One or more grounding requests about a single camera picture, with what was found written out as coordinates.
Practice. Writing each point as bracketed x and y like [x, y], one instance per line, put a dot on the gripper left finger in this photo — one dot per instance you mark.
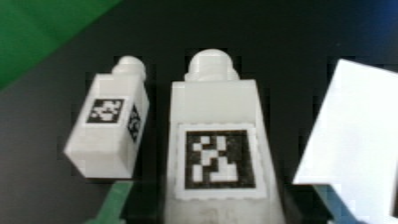
[111, 210]

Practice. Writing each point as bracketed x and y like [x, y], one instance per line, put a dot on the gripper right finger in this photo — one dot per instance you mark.
[337, 207]

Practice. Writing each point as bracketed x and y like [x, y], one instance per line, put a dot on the white table leg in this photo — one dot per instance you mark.
[104, 142]
[221, 189]

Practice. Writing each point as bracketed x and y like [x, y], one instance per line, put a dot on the white marker tag plate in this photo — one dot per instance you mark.
[351, 155]

